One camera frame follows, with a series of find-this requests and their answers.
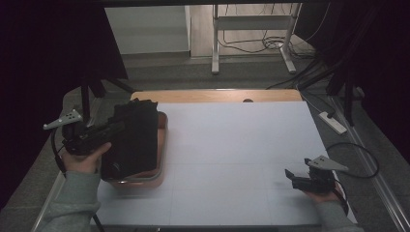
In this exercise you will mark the black stand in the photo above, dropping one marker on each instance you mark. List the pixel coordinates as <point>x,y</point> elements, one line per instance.
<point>348,103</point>
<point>85,100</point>

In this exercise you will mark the person's left hand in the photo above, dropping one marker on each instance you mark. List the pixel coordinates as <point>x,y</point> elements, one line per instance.
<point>82,162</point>

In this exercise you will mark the person's right hand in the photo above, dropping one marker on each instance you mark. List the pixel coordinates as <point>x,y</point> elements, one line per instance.
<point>325,197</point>

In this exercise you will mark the white metal desk frame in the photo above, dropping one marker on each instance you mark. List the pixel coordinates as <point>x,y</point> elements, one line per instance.
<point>251,22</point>

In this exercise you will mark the white table mat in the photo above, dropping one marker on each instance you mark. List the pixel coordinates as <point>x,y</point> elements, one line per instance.
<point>225,154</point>

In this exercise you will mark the white power strip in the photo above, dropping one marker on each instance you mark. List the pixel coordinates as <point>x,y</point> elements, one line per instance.
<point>335,124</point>

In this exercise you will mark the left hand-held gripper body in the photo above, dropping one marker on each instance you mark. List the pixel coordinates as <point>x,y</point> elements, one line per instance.
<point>80,140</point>

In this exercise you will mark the white panel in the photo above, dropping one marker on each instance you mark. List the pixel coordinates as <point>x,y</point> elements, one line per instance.
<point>148,29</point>

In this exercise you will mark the dark curtain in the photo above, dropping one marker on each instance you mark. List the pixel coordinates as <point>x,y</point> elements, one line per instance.
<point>48,64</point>
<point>380,64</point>

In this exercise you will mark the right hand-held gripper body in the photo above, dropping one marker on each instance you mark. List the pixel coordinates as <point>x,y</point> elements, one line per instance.
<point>317,182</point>

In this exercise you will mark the black plug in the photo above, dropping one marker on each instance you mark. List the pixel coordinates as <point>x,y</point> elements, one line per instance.
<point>330,114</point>

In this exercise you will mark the black cloth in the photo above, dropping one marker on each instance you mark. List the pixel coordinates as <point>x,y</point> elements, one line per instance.
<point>135,145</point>

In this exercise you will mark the aluminium rail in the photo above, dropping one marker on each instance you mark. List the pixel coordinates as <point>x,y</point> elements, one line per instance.
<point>48,203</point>
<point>377,180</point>

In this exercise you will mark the orange storage basket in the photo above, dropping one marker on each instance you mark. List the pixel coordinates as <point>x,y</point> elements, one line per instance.
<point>159,151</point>

